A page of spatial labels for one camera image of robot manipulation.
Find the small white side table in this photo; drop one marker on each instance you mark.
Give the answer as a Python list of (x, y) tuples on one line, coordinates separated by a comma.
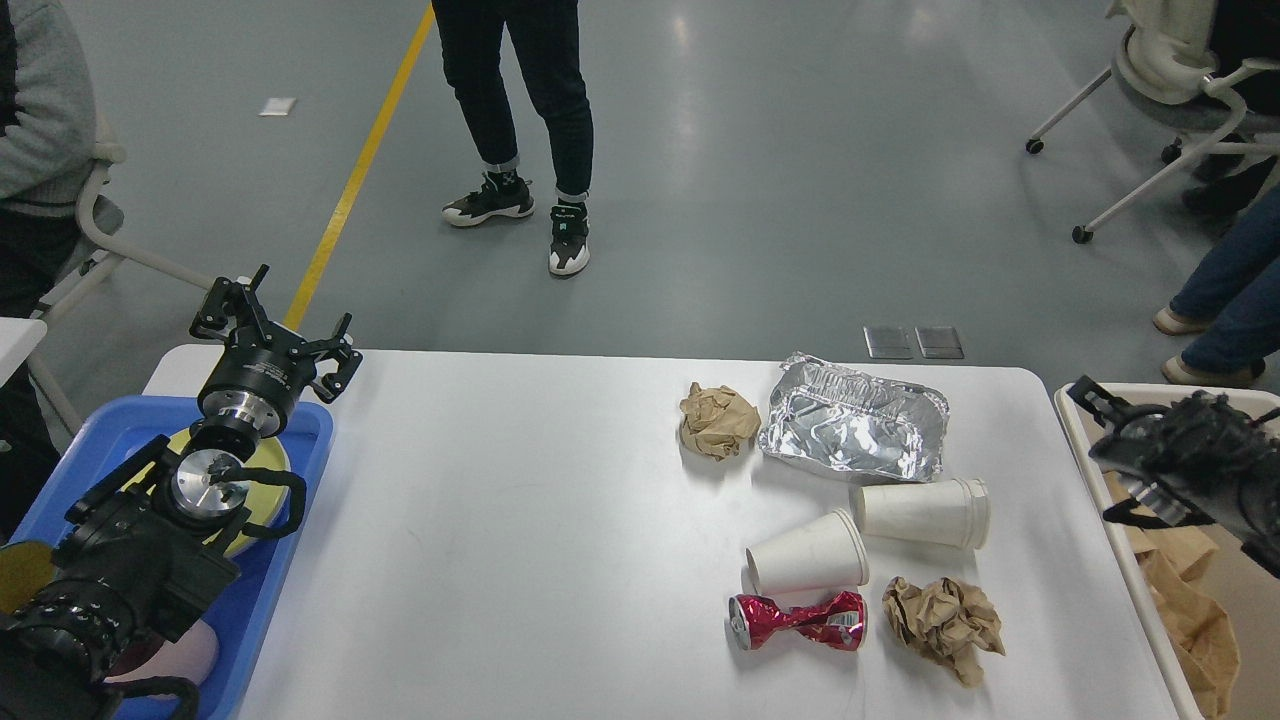
[(19, 338)]

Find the beige plastic bin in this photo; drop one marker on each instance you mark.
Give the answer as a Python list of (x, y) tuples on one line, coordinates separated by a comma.
[(1245, 591)]

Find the white office chair left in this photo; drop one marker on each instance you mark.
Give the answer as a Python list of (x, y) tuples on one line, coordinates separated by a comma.
[(100, 251)]

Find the brown paper in bin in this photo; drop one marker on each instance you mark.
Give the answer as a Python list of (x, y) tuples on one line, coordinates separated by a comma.
[(1190, 634)]

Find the person in black left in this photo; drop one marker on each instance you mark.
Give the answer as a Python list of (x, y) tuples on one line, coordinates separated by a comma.
[(48, 130)]

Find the pink mug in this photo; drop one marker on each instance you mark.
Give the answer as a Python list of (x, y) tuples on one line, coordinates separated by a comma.
[(190, 658)]

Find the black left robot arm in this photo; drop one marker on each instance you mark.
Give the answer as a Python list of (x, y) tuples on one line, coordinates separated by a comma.
[(147, 552)]

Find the white paper cup behind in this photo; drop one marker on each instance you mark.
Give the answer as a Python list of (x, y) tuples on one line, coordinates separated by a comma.
[(954, 512)]

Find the metal floor plate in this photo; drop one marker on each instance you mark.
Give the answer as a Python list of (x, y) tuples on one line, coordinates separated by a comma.
[(888, 342), (940, 342)]

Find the white paper cup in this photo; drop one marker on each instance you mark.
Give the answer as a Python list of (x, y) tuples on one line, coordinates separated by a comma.
[(954, 512), (828, 552)]

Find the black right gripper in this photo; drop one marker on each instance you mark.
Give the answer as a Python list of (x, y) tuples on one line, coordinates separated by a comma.
[(1129, 448)]

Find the aluminium foil tray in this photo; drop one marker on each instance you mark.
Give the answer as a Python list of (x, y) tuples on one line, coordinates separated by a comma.
[(843, 424)]

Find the small brown paper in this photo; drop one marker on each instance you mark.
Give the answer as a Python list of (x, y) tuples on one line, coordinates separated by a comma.
[(717, 422)]

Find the left metal floor plate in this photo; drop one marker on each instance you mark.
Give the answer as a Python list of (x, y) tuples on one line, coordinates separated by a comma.
[(888, 342)]

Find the person in dark blue jeans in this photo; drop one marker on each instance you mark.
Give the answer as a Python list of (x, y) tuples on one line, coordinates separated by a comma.
[(1231, 304)]

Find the large brown paper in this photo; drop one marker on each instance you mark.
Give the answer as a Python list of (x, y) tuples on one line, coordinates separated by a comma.
[(947, 622)]

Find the blue plastic tray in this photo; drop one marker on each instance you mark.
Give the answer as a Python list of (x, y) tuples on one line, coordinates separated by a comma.
[(241, 616)]

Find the right metal floor plate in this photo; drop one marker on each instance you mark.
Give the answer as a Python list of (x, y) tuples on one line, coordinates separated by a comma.
[(940, 342)]

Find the crushed red soda can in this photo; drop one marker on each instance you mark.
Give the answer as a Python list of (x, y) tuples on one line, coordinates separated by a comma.
[(839, 623)]

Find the white office chair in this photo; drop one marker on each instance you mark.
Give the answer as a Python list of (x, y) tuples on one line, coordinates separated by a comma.
[(1166, 70), (100, 251)]

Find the white office chair right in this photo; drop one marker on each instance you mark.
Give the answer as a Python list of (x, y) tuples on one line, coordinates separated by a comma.
[(1166, 70)]

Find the white paper cup front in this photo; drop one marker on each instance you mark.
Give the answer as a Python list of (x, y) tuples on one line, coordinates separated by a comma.
[(828, 552)]

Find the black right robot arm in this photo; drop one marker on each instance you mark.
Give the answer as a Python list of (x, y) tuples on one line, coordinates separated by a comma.
[(1198, 461)]

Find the yellow plate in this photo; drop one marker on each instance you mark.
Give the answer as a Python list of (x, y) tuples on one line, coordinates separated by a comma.
[(267, 462)]

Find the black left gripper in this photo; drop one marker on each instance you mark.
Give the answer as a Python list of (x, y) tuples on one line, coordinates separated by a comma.
[(253, 383)]

